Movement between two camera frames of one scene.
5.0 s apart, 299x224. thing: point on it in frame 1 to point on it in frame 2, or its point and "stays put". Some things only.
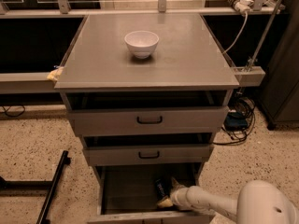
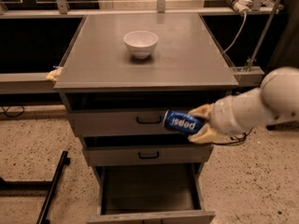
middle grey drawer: [165, 154] stays put
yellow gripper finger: [175, 185] to [204, 111]
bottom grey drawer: [126, 194] stays put
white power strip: [240, 4] stays put
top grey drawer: [149, 121] stays put
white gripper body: [179, 195] to [222, 117]
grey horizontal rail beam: [26, 83] stays put
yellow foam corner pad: [55, 74] stays put
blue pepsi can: [163, 188] to [181, 121]
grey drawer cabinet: [149, 92] stays put
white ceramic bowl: [142, 43] stays put
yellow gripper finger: [165, 203] to [207, 135]
